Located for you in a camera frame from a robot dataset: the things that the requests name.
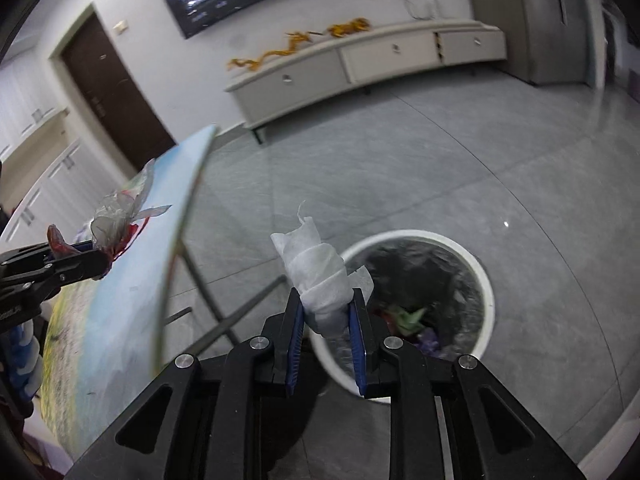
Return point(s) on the tall grey cabinet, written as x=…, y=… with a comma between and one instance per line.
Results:
x=530, y=15

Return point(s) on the wall switch plate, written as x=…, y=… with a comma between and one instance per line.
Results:
x=120, y=26

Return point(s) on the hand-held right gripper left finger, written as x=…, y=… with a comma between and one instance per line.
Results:
x=295, y=340

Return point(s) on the white wall cabinet unit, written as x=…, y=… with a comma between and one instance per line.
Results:
x=35, y=160

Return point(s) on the dark brown door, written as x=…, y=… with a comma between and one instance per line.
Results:
x=115, y=95

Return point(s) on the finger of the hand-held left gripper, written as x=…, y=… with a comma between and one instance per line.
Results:
x=82, y=247
x=80, y=267

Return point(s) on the white tissue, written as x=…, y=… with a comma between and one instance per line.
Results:
x=320, y=275

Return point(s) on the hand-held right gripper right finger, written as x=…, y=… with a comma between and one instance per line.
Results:
x=359, y=340

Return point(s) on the gold dragon garland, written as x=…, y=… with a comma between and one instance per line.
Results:
x=270, y=55
x=350, y=26

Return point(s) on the white round waste bin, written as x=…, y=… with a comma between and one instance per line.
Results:
x=480, y=270

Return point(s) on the metal table leg frame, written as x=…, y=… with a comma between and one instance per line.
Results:
x=202, y=285

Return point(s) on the clear plastic wrapper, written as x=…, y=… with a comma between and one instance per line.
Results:
x=115, y=215

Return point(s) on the cream television cabinet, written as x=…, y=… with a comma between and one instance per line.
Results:
x=310, y=75

